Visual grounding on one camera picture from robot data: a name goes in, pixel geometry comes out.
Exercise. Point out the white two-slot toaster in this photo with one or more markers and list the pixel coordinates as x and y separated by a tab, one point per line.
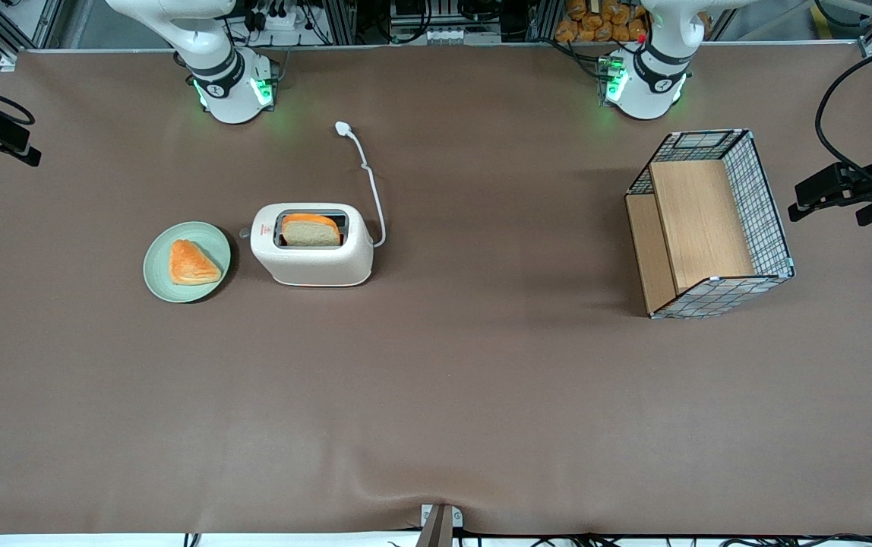
314	262

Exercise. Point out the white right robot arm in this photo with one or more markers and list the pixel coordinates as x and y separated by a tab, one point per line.
227	91

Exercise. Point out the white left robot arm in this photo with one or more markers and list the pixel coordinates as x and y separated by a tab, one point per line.
645	91

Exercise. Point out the pale green round plate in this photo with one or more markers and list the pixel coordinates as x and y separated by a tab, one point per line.
159	266

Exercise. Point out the triangular golden pastry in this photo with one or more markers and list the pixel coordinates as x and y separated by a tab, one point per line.
191	264

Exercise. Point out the orange bread roll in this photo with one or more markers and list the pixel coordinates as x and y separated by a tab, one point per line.
621	33
567	31
637	28
577	8
603	31

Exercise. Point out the white power strip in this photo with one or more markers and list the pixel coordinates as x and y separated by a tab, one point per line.
275	19

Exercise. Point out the toast bread slice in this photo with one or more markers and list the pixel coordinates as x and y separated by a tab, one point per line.
311	230

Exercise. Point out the brown table mat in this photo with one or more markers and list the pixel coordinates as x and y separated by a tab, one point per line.
436	395

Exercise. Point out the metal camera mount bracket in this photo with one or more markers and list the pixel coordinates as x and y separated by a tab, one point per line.
438	526

